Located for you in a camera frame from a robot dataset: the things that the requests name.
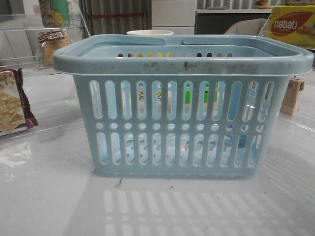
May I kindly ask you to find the clear acrylic display shelf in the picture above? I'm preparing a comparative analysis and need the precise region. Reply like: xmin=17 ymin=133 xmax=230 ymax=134
xmin=0 ymin=12 xmax=90 ymax=140
xmin=255 ymin=18 xmax=315 ymax=133

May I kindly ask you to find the light blue plastic basket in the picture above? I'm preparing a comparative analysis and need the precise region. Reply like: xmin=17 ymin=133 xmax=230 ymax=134
xmin=53 ymin=34 xmax=315 ymax=179

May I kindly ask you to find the brown cracker snack bag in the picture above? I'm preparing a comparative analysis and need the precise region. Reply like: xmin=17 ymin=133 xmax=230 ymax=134
xmin=0 ymin=69 xmax=38 ymax=136

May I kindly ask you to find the yellow nabati wafer box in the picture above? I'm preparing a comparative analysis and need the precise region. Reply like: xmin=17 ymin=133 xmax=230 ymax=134
xmin=264 ymin=5 xmax=315 ymax=48

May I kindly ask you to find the clear acrylic left display shelf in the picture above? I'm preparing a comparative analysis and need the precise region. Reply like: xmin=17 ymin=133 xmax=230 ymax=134
xmin=0 ymin=12 xmax=90 ymax=140

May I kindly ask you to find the packaged bread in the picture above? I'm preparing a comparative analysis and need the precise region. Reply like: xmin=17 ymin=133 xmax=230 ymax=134
xmin=35 ymin=29 xmax=72 ymax=68

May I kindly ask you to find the fruit plate on counter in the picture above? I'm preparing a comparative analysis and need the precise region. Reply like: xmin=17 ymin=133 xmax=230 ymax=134
xmin=254 ymin=0 xmax=273 ymax=9

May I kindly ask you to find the yellow popcorn paper cup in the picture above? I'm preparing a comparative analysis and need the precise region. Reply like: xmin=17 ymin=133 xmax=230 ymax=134
xmin=126 ymin=29 xmax=175 ymax=116

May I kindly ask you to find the small beige carton box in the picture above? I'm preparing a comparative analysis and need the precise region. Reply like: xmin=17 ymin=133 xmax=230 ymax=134
xmin=280 ymin=77 xmax=306 ymax=117

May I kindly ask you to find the clear acrylic right display shelf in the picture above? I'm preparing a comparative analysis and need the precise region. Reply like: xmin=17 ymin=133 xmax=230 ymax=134
xmin=255 ymin=18 xmax=315 ymax=133

